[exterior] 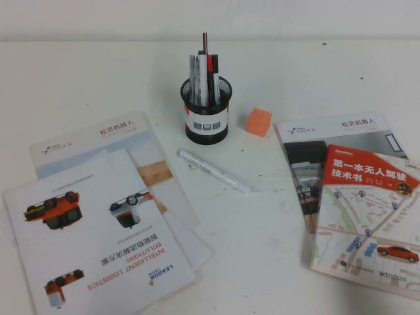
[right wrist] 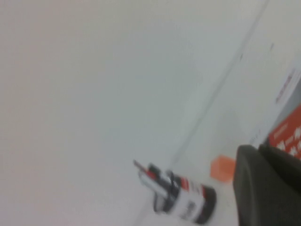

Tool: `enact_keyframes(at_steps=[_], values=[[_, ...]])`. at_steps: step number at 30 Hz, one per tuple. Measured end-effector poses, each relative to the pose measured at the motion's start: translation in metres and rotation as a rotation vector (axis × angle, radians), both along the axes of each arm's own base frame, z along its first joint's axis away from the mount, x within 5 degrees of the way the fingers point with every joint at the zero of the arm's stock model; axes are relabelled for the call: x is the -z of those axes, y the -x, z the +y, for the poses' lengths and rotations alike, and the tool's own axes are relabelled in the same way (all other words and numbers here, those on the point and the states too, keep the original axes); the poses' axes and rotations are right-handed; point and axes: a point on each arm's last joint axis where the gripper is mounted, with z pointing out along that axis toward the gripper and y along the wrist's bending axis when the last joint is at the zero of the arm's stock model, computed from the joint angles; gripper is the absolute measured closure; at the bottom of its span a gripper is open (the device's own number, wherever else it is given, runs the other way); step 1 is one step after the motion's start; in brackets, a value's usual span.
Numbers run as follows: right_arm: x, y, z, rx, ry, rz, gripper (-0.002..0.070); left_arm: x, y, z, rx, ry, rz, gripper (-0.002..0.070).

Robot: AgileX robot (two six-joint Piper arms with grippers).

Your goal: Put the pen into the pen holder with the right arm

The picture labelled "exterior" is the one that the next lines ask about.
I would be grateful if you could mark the white marker pen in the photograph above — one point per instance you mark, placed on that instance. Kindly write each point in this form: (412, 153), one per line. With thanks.
(213, 171)

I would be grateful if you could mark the black mesh pen holder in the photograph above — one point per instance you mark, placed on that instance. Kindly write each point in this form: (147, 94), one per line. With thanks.
(206, 118)

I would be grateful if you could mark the short white pen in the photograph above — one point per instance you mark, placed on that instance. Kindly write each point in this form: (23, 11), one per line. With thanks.
(216, 83)

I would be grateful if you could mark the orange foam cube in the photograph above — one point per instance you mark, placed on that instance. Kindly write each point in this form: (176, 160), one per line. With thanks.
(257, 121)

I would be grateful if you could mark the black marker with red band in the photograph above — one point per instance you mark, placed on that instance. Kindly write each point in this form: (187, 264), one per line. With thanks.
(212, 70)

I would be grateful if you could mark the AgileX brochure with wood photo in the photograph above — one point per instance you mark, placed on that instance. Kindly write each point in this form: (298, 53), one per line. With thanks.
(115, 138)

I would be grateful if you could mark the AgileX brochure with room photo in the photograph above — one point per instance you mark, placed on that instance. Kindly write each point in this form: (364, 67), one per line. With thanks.
(328, 131)

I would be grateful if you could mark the Leador intelligent logistics brochure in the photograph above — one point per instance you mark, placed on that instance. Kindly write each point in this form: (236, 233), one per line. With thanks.
(98, 236)

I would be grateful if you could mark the red self-driving technology book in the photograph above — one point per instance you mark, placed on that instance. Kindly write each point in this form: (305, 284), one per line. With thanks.
(361, 213)

